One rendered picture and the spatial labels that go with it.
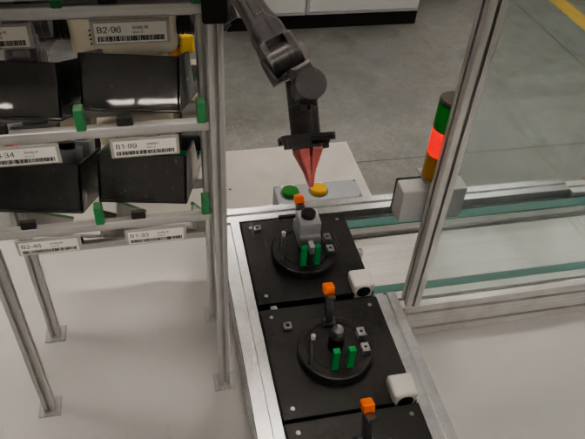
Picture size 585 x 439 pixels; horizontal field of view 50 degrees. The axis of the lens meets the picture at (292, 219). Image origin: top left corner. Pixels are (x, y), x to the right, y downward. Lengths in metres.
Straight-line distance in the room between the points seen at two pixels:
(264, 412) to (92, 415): 0.33
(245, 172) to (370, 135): 1.79
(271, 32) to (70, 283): 0.70
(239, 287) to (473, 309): 0.49
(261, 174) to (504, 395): 0.84
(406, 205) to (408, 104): 2.65
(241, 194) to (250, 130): 1.77
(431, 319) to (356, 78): 2.73
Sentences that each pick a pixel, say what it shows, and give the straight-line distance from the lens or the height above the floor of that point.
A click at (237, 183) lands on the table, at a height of 0.86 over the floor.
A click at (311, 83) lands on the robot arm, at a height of 1.37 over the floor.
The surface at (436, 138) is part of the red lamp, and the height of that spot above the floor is 1.35.
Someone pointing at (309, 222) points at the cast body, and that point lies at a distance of 1.26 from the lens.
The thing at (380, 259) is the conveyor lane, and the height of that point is 0.92.
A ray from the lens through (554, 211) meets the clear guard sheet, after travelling 1.29.
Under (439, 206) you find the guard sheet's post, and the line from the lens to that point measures 1.13.
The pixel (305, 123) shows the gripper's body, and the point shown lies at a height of 1.27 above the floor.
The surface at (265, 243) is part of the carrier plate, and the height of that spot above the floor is 0.97.
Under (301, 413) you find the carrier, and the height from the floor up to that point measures 0.97.
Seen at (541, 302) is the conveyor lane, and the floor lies 0.91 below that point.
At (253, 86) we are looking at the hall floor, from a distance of 3.79.
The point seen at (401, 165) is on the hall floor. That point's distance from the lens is 3.27.
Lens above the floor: 1.94
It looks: 42 degrees down
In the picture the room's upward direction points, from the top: 4 degrees clockwise
